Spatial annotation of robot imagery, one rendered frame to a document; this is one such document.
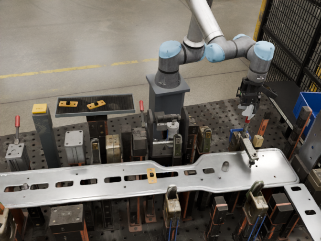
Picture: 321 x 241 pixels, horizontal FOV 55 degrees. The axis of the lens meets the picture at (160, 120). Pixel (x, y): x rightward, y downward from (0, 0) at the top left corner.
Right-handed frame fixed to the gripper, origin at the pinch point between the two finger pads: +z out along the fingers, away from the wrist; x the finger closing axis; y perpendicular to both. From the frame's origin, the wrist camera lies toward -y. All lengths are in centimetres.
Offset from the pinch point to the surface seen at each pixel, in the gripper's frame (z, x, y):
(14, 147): 14, -4, 106
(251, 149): 12.2, 10.2, 0.1
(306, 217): 19.5, 42.6, -12.5
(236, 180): 19.5, 21.0, 9.6
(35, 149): 50, -38, 110
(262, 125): 8.1, -0.9, -9.4
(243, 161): 19.5, 10.7, 2.3
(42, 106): 4, -20, 94
